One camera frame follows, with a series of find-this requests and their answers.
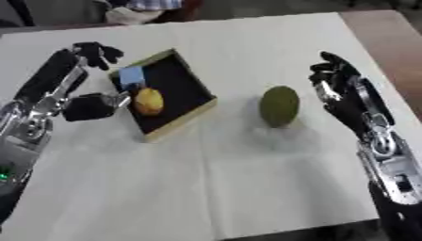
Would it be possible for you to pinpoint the light blue block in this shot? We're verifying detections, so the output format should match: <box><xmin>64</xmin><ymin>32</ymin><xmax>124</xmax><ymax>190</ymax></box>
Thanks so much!
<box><xmin>117</xmin><ymin>65</ymin><xmax>149</xmax><ymax>90</ymax></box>

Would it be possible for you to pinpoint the person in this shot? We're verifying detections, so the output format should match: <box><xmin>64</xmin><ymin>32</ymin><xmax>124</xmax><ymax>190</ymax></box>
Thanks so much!
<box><xmin>92</xmin><ymin>0</ymin><xmax>204</xmax><ymax>26</ymax></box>

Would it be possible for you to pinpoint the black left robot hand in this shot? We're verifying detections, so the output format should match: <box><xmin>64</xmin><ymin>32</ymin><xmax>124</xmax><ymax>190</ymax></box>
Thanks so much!
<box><xmin>13</xmin><ymin>41</ymin><xmax>134</xmax><ymax>122</ymax></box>

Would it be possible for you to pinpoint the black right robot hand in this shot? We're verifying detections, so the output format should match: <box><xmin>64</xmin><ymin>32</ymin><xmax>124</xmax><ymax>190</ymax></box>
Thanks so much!
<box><xmin>306</xmin><ymin>51</ymin><xmax>396</xmax><ymax>139</ymax></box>

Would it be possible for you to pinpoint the yellow toy lemon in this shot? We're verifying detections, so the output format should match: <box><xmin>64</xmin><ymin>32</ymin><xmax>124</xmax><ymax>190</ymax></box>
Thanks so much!
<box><xmin>133</xmin><ymin>88</ymin><xmax>167</xmax><ymax>117</ymax></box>

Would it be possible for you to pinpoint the green toy avocado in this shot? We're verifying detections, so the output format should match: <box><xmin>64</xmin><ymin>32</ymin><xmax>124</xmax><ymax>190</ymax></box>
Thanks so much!
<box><xmin>257</xmin><ymin>85</ymin><xmax>302</xmax><ymax>129</ymax></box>

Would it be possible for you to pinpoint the tan box with black inside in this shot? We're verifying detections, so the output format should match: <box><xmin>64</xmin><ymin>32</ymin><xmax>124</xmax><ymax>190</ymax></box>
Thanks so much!
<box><xmin>106</xmin><ymin>48</ymin><xmax>219</xmax><ymax>144</ymax></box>

